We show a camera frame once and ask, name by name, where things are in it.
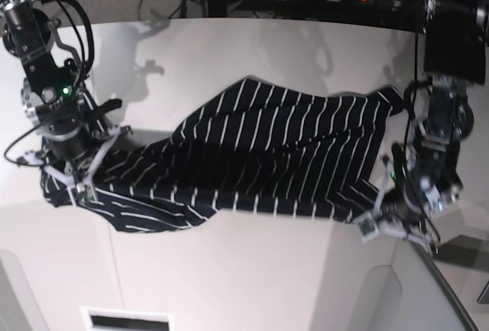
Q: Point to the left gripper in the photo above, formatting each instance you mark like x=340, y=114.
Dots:
x=425, y=184

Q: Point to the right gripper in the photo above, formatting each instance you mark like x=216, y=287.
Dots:
x=73, y=130

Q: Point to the navy white striped t-shirt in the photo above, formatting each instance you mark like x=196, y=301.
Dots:
x=255, y=147

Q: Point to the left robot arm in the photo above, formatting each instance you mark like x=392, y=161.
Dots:
x=451, y=38

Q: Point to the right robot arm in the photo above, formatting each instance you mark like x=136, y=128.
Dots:
x=33, y=38

